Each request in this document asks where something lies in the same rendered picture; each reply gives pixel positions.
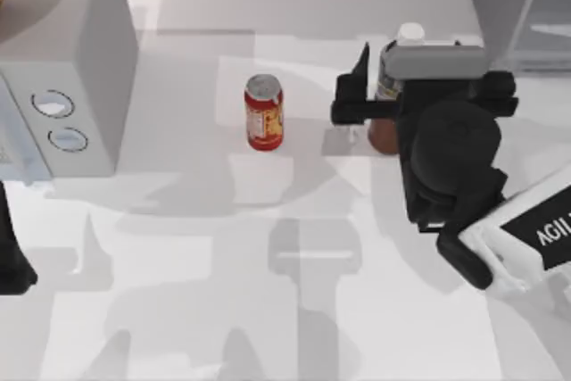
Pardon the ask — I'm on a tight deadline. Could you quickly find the pale grey rounded box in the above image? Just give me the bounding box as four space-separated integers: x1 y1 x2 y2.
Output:
380 43 488 82

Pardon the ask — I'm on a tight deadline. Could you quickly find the white-capped brown bottle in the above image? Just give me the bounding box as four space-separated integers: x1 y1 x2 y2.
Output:
367 21 427 155

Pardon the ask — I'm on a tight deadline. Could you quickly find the red and white can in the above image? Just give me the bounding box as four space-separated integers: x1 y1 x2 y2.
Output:
243 73 286 152

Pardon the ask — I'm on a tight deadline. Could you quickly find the pale microwave oven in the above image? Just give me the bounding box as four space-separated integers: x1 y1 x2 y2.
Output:
0 0 138 186

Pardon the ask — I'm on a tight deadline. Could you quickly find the small round microwave knob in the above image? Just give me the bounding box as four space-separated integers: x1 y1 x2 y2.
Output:
46 126 89 153

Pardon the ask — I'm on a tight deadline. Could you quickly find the large round microwave knob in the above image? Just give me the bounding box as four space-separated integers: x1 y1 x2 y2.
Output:
30 88 76 120

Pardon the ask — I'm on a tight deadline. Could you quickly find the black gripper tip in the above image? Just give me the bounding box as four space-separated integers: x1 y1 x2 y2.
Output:
0 179 39 297

